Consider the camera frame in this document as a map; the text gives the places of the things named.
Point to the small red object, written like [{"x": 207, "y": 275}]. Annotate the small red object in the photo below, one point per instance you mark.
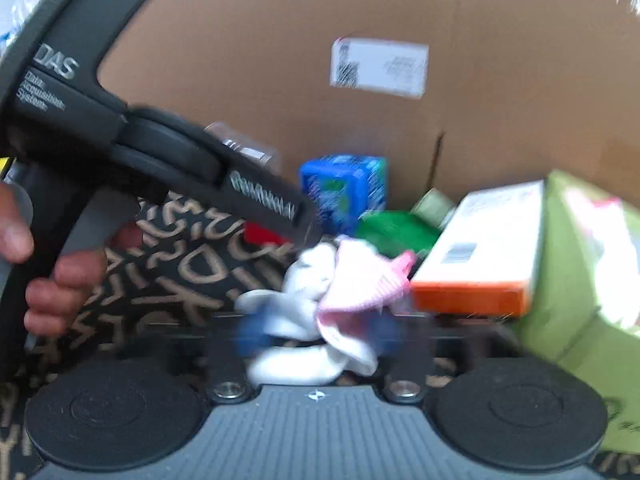
[{"x": 261, "y": 235}]

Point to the white shipping label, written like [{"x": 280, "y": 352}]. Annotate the white shipping label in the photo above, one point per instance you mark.
[{"x": 380, "y": 67}]

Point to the large brown cardboard box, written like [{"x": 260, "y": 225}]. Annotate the large brown cardboard box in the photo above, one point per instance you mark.
[{"x": 300, "y": 60}]

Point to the dark green box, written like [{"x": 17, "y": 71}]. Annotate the dark green box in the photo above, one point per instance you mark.
[{"x": 395, "y": 232}]

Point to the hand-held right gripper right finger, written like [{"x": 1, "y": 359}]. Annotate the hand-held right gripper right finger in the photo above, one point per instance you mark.
[{"x": 407, "y": 365}]

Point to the black patterned mat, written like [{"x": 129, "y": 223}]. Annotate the black patterned mat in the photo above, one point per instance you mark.
[{"x": 180, "y": 270}]

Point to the person's left hand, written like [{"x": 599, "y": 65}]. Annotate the person's left hand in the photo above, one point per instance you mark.
[{"x": 70, "y": 280}]

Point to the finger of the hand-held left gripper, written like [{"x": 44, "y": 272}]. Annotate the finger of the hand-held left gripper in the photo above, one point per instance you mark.
[{"x": 265, "y": 200}]

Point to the light green shoe box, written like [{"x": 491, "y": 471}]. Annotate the light green shoe box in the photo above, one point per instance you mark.
[{"x": 580, "y": 340}]

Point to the orange and white box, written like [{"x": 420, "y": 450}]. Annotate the orange and white box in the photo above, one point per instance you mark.
[{"x": 485, "y": 250}]

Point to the pale green small box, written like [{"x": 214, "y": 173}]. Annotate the pale green small box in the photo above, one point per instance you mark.
[{"x": 434, "y": 207}]

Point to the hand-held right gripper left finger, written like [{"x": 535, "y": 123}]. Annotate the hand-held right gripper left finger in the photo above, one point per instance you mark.
[{"x": 227, "y": 360}]

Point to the white and pink plush toy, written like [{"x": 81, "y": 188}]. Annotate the white and pink plush toy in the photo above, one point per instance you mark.
[{"x": 320, "y": 300}]

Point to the blue box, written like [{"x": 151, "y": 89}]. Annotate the blue box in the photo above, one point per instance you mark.
[{"x": 345, "y": 190}]

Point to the crumpled clear plastic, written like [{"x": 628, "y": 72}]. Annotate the crumpled clear plastic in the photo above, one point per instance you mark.
[{"x": 20, "y": 15}]

